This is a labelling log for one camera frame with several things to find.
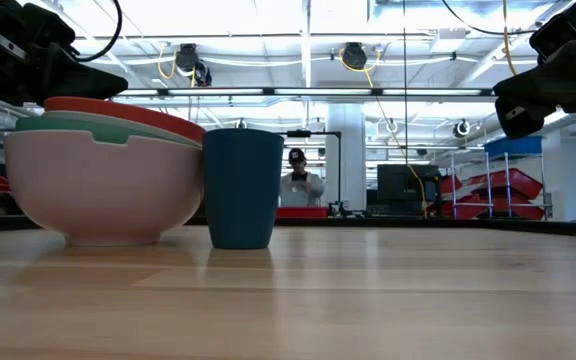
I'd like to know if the white metal shelf rack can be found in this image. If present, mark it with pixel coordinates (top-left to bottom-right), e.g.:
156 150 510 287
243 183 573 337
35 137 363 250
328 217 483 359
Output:
449 149 554 221

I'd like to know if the blue plastic bin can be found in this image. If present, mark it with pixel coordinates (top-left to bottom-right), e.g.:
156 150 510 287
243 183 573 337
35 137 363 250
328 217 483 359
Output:
483 135 545 161

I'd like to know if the dark blue cup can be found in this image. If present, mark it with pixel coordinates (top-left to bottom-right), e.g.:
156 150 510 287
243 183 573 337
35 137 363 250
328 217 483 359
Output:
201 128 286 251

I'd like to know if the yellow hanging cable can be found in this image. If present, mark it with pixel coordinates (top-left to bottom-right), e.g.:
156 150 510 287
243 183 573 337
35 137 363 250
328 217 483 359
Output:
156 42 177 80
337 47 428 217
501 0 519 77

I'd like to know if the long ceiling light strip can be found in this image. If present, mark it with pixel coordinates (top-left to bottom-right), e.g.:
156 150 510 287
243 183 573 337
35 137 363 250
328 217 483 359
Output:
112 87 497 98

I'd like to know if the small black clamp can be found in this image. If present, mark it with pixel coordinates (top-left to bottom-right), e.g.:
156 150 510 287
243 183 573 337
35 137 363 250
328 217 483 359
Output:
329 200 355 219

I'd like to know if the black background rig stand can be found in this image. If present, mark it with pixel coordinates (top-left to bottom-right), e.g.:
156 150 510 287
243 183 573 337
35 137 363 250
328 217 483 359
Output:
284 129 343 201

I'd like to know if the thin black hanging cord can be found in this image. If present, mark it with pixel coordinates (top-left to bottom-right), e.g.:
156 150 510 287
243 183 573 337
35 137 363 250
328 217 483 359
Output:
401 0 409 169

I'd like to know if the large green bowl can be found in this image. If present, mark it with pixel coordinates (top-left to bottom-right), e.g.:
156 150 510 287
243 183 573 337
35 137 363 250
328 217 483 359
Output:
15 110 203 149

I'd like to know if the white structural column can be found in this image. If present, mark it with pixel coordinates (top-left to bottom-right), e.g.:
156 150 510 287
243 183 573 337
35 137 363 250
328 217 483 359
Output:
325 103 368 211

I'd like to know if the black looped gripper cable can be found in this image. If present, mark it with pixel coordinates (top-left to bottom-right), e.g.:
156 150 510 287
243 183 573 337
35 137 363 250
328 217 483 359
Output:
70 0 124 64

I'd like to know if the black background monitor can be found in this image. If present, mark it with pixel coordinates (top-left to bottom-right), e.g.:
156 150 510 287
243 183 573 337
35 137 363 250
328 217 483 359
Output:
376 163 440 217

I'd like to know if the red bowl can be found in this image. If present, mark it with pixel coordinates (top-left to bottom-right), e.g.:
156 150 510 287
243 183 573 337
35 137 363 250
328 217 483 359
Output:
43 96 207 146

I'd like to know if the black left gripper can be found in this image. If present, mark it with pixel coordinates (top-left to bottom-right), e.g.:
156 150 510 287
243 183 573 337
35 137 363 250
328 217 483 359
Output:
0 0 129 107

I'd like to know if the person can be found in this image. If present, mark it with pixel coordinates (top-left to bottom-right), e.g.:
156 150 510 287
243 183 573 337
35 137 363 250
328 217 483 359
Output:
278 147 326 208

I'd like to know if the large pink notched bowl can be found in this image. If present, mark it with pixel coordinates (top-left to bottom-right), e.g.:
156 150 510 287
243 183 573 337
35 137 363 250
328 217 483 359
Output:
3 128 207 247

